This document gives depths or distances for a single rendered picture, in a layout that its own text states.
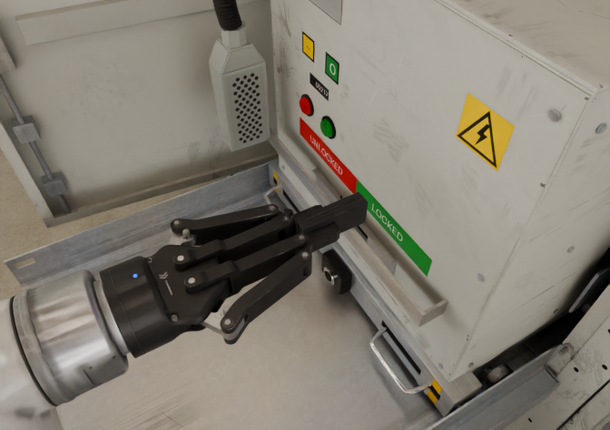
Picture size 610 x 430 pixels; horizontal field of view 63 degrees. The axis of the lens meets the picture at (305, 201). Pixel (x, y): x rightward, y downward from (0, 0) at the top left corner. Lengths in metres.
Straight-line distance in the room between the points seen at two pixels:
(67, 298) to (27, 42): 0.54
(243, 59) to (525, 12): 0.39
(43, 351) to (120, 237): 0.60
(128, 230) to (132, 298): 0.58
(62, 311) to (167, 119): 0.64
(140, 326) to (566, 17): 0.41
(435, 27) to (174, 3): 0.49
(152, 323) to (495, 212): 0.32
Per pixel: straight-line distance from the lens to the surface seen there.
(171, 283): 0.43
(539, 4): 0.49
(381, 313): 0.79
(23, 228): 2.37
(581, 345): 0.82
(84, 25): 0.86
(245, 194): 1.02
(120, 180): 1.06
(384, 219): 0.67
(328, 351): 0.83
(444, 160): 0.53
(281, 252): 0.43
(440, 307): 0.63
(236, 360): 0.83
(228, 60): 0.72
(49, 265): 0.99
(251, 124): 0.79
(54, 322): 0.40
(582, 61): 0.43
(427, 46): 0.50
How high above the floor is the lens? 1.59
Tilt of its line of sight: 47 degrees down
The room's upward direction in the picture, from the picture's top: straight up
